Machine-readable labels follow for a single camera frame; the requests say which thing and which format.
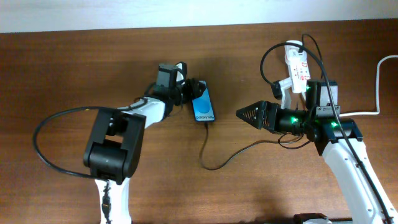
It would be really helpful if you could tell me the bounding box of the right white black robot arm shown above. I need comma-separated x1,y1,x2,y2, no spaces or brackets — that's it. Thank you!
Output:
236,80,397,223

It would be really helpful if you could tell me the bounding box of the black charger cable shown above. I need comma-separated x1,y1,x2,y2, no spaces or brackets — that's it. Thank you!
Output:
198,34,324,171

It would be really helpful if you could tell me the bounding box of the white power strip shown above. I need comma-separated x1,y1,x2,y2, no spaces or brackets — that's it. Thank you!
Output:
284,45,311,93

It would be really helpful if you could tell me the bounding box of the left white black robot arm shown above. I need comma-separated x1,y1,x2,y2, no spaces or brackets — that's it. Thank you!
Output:
83,62,206,223

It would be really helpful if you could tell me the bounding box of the white power strip cord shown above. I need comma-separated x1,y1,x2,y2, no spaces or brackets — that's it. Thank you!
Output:
300,55,398,118

